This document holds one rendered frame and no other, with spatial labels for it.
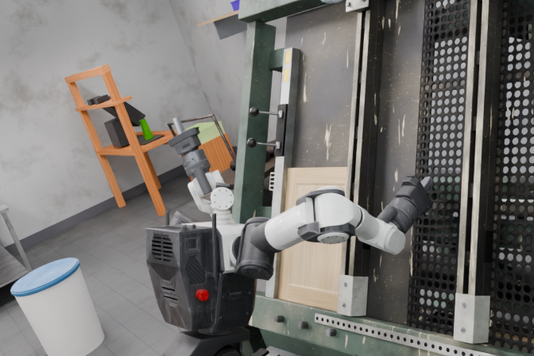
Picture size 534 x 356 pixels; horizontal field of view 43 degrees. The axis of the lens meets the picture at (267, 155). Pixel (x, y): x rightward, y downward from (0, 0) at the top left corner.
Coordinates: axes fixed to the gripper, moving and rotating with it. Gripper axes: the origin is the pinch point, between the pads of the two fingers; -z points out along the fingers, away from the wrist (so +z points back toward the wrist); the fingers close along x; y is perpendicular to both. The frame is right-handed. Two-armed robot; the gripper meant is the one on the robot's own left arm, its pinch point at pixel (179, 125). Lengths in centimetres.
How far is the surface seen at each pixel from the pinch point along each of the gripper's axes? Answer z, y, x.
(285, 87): 0.8, -34.1, 31.1
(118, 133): -100, -479, -324
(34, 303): 38, -151, -236
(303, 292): 72, -10, 13
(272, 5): -31, -39, 39
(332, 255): 63, -6, 30
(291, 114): 11.5, -32.0, 29.1
